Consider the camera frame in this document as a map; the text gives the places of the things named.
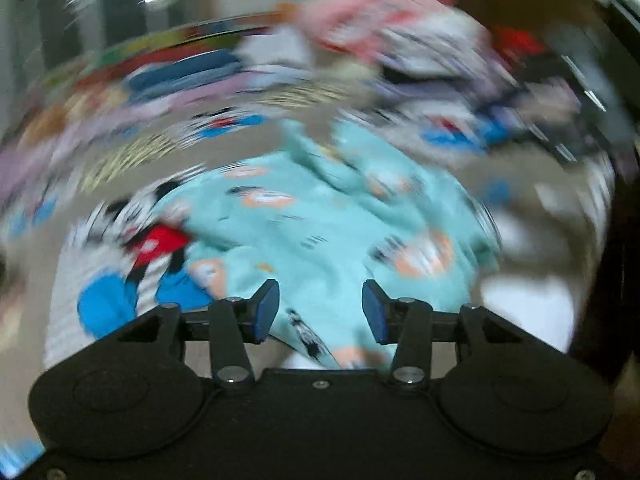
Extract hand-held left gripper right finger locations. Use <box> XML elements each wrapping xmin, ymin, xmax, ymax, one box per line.
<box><xmin>361</xmin><ymin>279</ymin><xmax>524</xmax><ymax>390</ymax></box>

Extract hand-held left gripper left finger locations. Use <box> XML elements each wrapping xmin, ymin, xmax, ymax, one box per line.
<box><xmin>118</xmin><ymin>279</ymin><xmax>281</xmax><ymax>387</ymax></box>

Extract light blue printed garment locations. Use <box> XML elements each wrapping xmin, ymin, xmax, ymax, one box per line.
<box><xmin>155</xmin><ymin>120</ymin><xmax>503</xmax><ymax>372</ymax></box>

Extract pile of mixed clothes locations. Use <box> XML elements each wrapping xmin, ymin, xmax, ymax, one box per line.
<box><xmin>320</xmin><ymin>10</ymin><xmax>601</xmax><ymax>161</ymax></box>

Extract cartoon mouse printed blanket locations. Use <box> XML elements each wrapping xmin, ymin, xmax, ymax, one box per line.
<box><xmin>0</xmin><ymin>77</ymin><xmax>616</xmax><ymax>361</ymax></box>

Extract blue folded jeans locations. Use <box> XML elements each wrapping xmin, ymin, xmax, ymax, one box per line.
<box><xmin>127</xmin><ymin>51</ymin><xmax>242</xmax><ymax>92</ymax></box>

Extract purple blanket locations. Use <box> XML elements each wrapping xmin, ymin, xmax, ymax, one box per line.
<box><xmin>0</xmin><ymin>82</ymin><xmax>211</xmax><ymax>196</ymax></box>

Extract white cloth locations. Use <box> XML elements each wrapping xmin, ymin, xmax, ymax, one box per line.
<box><xmin>239</xmin><ymin>24</ymin><xmax>313</xmax><ymax>67</ymax></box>

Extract colourful foam puzzle mat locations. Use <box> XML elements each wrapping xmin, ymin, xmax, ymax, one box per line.
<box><xmin>40</xmin><ymin>15</ymin><xmax>281</xmax><ymax>92</ymax></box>

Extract pink folded quilt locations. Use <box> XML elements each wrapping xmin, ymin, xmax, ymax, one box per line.
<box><xmin>300</xmin><ymin>0</ymin><xmax>466</xmax><ymax>53</ymax></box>

